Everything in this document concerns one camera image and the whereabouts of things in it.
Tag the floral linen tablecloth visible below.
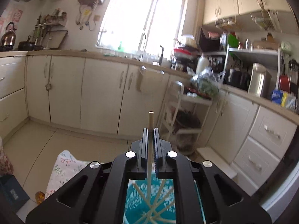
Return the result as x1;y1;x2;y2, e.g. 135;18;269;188
45;150;90;199

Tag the dark blue box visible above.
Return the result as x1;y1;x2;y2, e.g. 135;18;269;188
1;175;30;212

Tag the black wok on stove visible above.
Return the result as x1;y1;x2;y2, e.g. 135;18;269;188
18;36;44;51

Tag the steel kitchen faucet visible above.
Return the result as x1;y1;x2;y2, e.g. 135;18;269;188
139;32;147;61

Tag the white kitchen trolley rack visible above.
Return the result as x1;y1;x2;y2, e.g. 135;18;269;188
159;80;213;156

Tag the teal perforated plastic basket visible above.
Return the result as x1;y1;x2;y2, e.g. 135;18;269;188
123;178;206;224

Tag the white thermos jug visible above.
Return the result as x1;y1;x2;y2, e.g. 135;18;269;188
196;55;210;74

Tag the copper kettle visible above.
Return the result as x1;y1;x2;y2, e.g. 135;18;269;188
1;21;16;51

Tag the bag of green vegetables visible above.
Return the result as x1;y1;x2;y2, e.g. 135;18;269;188
190;66;221;99

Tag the steel bread bin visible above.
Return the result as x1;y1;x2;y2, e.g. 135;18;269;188
248;63;272;98

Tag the yellow floral slipper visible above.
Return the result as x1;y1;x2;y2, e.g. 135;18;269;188
35;191;45;205

